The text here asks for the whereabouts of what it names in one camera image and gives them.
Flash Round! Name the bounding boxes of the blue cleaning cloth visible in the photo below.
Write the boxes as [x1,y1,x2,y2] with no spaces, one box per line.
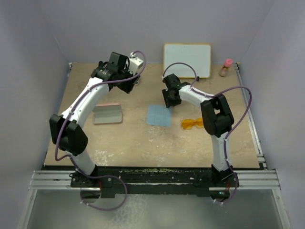
[146,104,172,127]

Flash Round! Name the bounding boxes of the pink glasses case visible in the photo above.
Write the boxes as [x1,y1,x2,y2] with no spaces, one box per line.
[92,103,122,125]

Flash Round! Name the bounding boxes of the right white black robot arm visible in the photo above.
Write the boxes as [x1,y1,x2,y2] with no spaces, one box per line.
[162,74,234,187]

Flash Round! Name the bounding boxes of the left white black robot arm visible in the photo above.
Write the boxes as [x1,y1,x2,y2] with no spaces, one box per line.
[49,51,147,187]

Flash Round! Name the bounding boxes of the orange sunglasses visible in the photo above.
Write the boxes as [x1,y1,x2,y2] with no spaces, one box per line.
[181,118,204,130]

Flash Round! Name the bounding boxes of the blue black stapler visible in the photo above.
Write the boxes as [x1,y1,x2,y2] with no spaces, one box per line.
[98,61,104,69]

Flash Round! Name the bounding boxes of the small whiteboard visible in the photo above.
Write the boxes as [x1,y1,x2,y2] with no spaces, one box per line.
[163,43,212,79]

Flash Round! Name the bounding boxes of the pink capped small bottle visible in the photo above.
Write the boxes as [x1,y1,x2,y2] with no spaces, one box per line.
[219,59,233,77]

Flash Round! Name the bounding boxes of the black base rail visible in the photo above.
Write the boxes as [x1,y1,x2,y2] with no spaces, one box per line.
[69,166,239,199]

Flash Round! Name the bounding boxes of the aluminium frame rail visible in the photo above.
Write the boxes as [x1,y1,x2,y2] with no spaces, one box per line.
[28,62,291,229]

